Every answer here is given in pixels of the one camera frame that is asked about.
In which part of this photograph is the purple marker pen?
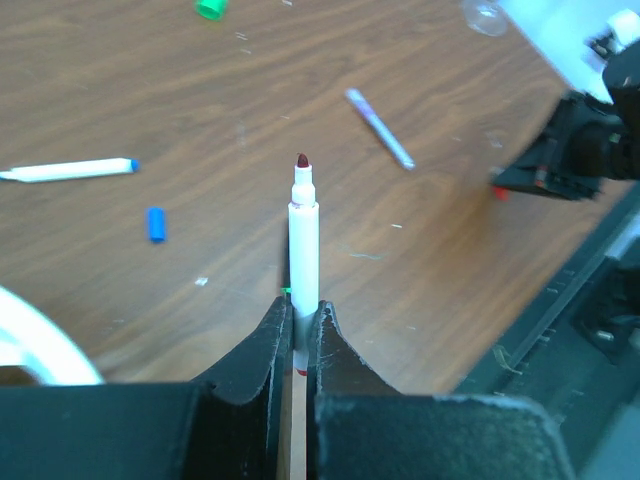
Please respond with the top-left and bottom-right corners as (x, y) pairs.
(345, 88), (415, 171)

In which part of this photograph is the white red-tipped marker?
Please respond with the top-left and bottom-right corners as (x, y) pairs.
(288, 153), (320, 376)

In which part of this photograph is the blue pen cap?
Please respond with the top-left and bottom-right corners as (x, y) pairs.
(147, 206), (167, 244)

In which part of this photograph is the white blue-tipped marker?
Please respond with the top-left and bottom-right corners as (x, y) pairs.
(1, 157), (140, 183)

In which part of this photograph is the white plastic basket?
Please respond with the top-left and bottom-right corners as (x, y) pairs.
(1, 287), (104, 385)

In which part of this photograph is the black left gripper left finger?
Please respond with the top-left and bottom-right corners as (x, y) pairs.
(1, 296), (292, 479)

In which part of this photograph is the red pen cap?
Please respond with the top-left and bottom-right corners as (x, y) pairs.
(492, 186), (509, 201)

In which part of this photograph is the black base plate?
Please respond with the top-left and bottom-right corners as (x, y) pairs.
(455, 187), (639, 479)

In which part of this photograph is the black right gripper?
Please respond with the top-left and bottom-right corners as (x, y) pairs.
(491, 94), (639, 201)

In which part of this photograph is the green highlighter cap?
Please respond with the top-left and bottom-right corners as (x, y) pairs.
(194, 0), (228, 21)

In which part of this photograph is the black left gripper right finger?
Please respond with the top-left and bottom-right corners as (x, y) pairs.
(306, 301), (575, 479)

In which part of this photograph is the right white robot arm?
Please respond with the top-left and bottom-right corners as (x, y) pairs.
(491, 1), (639, 201)

